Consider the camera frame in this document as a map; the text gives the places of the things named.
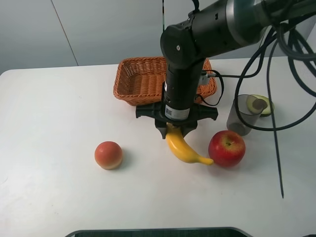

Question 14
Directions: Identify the orange peach fruit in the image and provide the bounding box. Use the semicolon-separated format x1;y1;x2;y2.
94;141;123;170

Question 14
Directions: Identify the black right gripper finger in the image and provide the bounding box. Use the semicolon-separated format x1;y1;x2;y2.
180;126;197;138

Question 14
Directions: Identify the red apple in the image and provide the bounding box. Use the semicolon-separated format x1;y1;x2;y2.
208;130;246;167

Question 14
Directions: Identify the black cable bundle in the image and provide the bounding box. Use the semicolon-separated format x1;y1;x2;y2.
235;14;316;199

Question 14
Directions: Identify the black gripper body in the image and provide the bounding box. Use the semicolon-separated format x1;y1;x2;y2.
136;103;218;127

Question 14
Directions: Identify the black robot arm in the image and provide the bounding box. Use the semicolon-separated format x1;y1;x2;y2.
136;0;316;137

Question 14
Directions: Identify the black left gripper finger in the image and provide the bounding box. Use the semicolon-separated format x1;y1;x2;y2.
156;126;167;139

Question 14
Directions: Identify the halved avocado with pit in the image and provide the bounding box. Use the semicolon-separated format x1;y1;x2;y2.
246;94;275;117

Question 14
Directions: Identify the orange wicker basket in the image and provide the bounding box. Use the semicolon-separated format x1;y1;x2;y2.
113;56;217;109

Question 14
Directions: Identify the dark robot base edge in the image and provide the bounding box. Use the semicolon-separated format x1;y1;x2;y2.
67;227;250;237

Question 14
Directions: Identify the yellow banana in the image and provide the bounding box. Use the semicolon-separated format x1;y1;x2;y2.
165;123;214;165

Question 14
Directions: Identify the grey translucent plastic cup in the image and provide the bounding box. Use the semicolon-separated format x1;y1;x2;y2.
227;94;268;136

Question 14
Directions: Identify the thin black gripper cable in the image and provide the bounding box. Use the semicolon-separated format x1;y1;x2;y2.
195;70;224;107

